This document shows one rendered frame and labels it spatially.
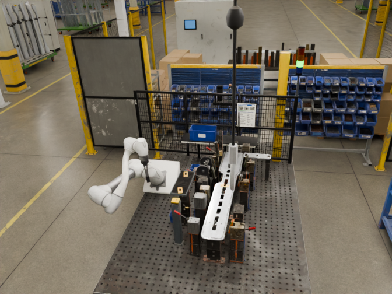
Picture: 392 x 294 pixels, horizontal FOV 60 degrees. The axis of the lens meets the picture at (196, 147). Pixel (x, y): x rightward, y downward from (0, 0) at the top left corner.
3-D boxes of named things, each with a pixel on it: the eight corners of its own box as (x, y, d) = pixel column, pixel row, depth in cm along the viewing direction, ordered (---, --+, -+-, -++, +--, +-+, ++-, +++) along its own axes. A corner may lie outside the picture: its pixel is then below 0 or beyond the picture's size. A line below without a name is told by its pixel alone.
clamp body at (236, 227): (245, 265, 272) (247, 230, 255) (227, 262, 275) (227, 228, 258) (246, 255, 281) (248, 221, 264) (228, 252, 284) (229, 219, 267)
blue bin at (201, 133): (214, 142, 392) (214, 131, 386) (189, 140, 398) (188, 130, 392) (217, 135, 406) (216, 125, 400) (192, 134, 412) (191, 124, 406)
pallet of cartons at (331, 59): (374, 122, 661) (390, 52, 598) (388, 140, 592) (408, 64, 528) (310, 121, 678) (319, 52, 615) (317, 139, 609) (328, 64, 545)
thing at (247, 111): (255, 128, 393) (256, 102, 379) (235, 126, 398) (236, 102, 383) (255, 127, 395) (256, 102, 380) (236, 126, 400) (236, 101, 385)
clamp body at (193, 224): (200, 258, 280) (199, 224, 263) (187, 256, 282) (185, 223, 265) (202, 249, 288) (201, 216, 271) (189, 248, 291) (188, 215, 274)
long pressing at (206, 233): (227, 241, 255) (227, 240, 255) (198, 238, 260) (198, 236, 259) (244, 153, 374) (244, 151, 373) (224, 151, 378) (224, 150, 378)
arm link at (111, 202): (119, 197, 295) (107, 191, 299) (109, 216, 293) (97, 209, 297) (126, 198, 308) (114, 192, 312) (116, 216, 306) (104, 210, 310)
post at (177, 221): (182, 245, 293) (178, 205, 273) (173, 244, 295) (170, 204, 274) (184, 239, 300) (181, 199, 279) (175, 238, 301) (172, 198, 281)
